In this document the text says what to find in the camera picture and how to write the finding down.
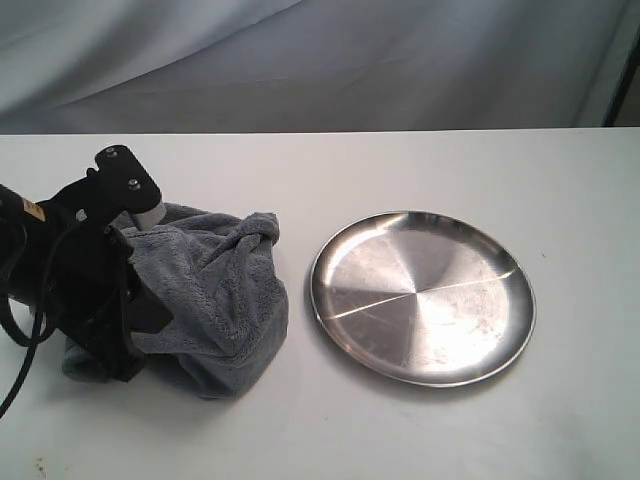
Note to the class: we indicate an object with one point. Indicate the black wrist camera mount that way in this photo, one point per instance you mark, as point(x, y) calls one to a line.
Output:
point(131, 187)

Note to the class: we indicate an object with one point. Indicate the grey microfibre cloth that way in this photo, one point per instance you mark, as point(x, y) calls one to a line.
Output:
point(216, 274)

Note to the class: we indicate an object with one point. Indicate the grey backdrop curtain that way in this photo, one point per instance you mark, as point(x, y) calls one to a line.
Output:
point(310, 66)

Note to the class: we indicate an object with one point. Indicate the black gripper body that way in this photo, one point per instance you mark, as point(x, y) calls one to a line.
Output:
point(92, 281)

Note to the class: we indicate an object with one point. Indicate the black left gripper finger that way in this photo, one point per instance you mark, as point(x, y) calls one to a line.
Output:
point(146, 313)

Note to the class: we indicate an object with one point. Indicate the round stainless steel plate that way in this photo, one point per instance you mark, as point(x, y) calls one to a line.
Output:
point(422, 298)

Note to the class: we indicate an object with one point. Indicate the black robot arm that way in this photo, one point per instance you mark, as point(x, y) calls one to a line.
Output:
point(28, 234)

